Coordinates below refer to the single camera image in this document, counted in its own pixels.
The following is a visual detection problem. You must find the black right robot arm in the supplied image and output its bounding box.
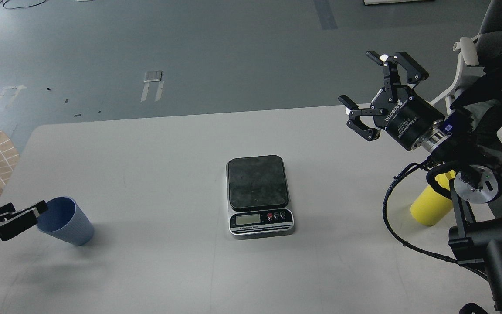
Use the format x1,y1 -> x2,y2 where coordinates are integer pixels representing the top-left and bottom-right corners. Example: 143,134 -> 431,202
338,51 -> 502,314

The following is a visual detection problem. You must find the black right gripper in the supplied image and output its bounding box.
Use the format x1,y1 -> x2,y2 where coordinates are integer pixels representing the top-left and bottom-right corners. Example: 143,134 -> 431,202
338,51 -> 445,151

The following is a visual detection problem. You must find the person in dark clothes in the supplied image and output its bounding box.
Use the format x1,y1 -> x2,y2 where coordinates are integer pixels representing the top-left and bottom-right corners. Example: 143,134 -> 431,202
450,52 -> 502,147

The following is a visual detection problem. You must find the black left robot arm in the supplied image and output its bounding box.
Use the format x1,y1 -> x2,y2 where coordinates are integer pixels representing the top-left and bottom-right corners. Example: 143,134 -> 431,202
0,200 -> 48,241

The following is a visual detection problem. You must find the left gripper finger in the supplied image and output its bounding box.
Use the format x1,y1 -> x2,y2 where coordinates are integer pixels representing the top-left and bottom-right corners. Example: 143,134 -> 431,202
0,200 -> 48,241

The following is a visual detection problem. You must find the black digital kitchen scale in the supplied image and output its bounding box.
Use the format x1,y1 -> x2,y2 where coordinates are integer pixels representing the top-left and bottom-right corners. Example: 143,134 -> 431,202
225,155 -> 295,240

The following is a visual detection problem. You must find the yellow seasoning squeeze bottle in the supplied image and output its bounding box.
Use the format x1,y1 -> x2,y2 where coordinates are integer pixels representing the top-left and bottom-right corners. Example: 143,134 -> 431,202
410,170 -> 456,226

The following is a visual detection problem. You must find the grey white office chair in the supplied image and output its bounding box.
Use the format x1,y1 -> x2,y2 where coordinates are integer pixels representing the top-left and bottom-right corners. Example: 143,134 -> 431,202
430,0 -> 502,113

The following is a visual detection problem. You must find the blue ribbed cup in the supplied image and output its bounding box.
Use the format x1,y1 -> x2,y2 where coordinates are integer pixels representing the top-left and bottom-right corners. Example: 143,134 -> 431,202
36,196 -> 95,246

